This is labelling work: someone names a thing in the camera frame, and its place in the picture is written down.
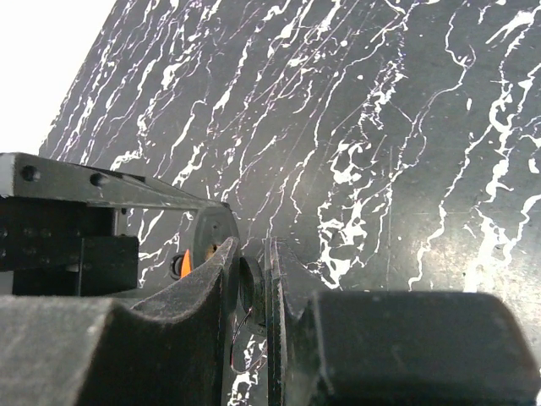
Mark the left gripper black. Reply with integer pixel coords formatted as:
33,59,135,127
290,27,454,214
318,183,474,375
1,153,223,296

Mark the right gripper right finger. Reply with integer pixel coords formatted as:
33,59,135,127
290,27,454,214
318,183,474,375
264,238,540,405

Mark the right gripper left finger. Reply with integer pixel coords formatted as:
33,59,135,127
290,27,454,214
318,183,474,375
1,237,240,405

